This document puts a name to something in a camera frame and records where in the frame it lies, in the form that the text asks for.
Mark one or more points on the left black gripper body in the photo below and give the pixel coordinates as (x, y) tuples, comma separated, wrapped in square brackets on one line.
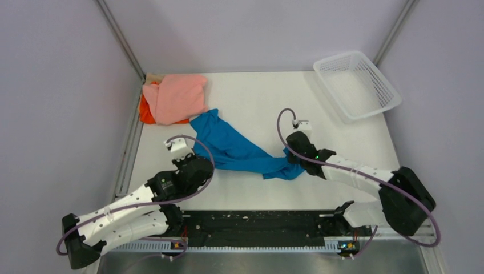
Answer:
[(182, 162)]

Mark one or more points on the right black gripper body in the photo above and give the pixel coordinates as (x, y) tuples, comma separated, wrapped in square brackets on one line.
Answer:
[(295, 158)]

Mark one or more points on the blue t shirt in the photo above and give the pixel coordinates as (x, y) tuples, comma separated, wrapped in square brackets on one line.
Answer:
[(231, 151)]

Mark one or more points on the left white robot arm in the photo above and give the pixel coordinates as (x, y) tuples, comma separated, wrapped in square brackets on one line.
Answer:
[(150, 210)]

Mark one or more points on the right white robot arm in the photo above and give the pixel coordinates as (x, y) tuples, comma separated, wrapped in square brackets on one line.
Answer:
[(400, 202)]

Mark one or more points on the orange folded t shirt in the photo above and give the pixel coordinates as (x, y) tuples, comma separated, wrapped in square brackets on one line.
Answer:
[(145, 112)]

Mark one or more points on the pink folded t shirt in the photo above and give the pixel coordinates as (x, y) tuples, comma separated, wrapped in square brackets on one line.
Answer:
[(177, 97)]

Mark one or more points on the white plastic basket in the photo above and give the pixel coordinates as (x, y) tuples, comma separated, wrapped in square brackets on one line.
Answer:
[(356, 88)]

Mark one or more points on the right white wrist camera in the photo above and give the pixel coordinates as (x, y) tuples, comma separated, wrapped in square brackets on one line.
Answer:
[(303, 126)]

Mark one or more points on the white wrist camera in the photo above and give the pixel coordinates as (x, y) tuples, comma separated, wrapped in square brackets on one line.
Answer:
[(177, 146), (303, 126)]

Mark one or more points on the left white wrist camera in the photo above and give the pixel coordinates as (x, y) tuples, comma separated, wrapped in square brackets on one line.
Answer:
[(177, 146)]

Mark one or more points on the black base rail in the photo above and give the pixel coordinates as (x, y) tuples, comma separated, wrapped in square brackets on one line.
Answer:
[(265, 229)]

